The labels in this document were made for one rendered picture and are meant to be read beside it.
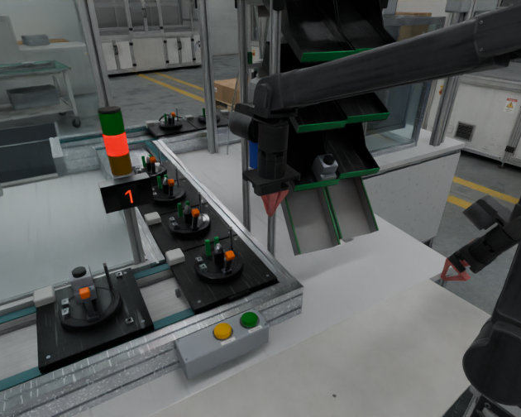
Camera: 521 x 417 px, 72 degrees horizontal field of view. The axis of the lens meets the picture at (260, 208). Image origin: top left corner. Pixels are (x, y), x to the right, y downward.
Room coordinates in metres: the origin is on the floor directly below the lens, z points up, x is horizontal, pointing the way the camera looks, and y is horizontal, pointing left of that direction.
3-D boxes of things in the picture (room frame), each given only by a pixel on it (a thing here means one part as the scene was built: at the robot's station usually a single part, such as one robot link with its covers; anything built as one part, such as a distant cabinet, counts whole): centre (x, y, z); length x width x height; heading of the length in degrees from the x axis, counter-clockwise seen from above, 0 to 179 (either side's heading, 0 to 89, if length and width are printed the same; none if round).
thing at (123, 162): (0.82, 0.34, 1.28); 0.05 x 0.05 x 0.05
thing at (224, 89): (6.20, 0.19, 0.20); 1.20 x 0.80 x 0.41; 37
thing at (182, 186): (1.23, 0.36, 1.01); 0.24 x 0.24 x 0.13; 30
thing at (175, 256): (0.81, 0.12, 1.01); 0.24 x 0.24 x 0.13; 30
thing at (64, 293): (0.64, 0.41, 0.96); 0.24 x 0.24 x 0.02; 30
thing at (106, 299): (0.64, 0.41, 0.98); 0.14 x 0.14 x 0.02
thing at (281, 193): (0.66, -0.01, 1.28); 0.07 x 0.07 x 0.09; 29
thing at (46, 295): (0.68, 0.55, 0.97); 0.05 x 0.05 x 0.04; 30
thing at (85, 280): (0.65, 0.42, 1.06); 0.08 x 0.04 x 0.07; 29
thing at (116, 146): (0.82, 0.34, 1.33); 0.05 x 0.05 x 0.05
